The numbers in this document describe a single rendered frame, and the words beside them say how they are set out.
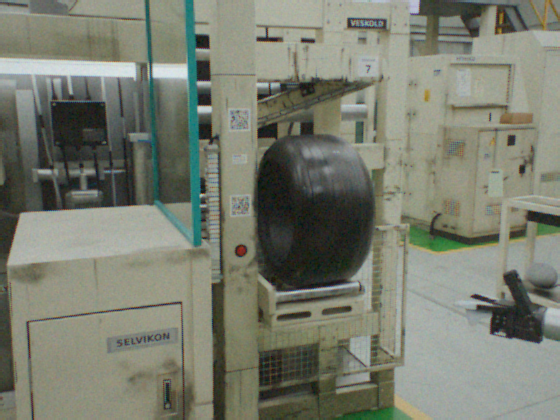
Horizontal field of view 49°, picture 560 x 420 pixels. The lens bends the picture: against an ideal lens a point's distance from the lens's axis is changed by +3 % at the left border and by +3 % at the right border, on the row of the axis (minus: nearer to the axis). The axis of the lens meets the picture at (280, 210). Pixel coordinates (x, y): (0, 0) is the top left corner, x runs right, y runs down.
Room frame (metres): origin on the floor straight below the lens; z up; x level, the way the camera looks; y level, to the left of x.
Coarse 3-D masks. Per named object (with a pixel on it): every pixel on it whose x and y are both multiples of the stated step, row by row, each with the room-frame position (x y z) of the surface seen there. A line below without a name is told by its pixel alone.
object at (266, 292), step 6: (258, 276) 2.07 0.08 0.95; (258, 282) 2.03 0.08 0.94; (264, 282) 2.00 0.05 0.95; (258, 288) 2.03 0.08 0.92; (264, 288) 1.97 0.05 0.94; (270, 288) 1.94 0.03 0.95; (258, 294) 2.03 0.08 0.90; (264, 294) 1.97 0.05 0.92; (270, 294) 1.93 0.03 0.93; (258, 300) 2.03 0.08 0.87; (264, 300) 1.97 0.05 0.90; (270, 300) 1.93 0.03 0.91; (264, 306) 1.97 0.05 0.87; (270, 306) 1.93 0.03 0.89; (270, 312) 1.93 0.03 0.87
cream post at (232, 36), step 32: (224, 0) 2.00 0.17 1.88; (224, 32) 2.00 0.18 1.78; (224, 64) 2.00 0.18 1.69; (224, 96) 2.00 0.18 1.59; (256, 96) 2.04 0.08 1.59; (224, 128) 2.00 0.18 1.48; (256, 128) 2.04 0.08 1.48; (224, 160) 1.99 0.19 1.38; (256, 160) 2.04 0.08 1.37; (224, 192) 1.99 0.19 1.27; (256, 192) 2.03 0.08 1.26; (224, 224) 1.99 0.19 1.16; (256, 224) 2.04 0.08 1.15; (224, 256) 1.99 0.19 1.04; (256, 256) 2.03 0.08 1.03; (224, 288) 2.00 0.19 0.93; (256, 288) 2.03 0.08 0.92; (224, 320) 2.00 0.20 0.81; (256, 320) 2.03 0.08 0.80; (224, 352) 2.00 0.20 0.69; (256, 352) 2.03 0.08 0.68; (224, 384) 2.00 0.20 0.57; (256, 384) 2.03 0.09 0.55; (224, 416) 2.00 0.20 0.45; (256, 416) 2.03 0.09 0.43
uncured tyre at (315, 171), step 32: (288, 160) 2.03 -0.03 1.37; (320, 160) 2.00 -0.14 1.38; (352, 160) 2.04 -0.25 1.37; (288, 192) 2.44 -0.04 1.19; (320, 192) 1.93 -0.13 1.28; (352, 192) 1.97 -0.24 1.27; (288, 224) 2.42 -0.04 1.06; (320, 224) 1.91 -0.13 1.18; (352, 224) 1.94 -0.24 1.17; (288, 256) 2.00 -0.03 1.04; (320, 256) 1.93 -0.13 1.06; (352, 256) 1.97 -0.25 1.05
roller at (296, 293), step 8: (352, 280) 2.10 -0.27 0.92; (288, 288) 2.02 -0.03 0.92; (296, 288) 2.02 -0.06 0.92; (304, 288) 2.02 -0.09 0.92; (312, 288) 2.03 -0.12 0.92; (320, 288) 2.04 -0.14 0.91; (328, 288) 2.05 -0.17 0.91; (336, 288) 2.06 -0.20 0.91; (344, 288) 2.07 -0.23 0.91; (352, 288) 2.08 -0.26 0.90; (360, 288) 2.09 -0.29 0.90; (280, 296) 1.98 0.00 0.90; (288, 296) 1.99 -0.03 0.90; (296, 296) 2.00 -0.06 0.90; (304, 296) 2.01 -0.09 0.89; (312, 296) 2.03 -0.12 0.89; (320, 296) 2.04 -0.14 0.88
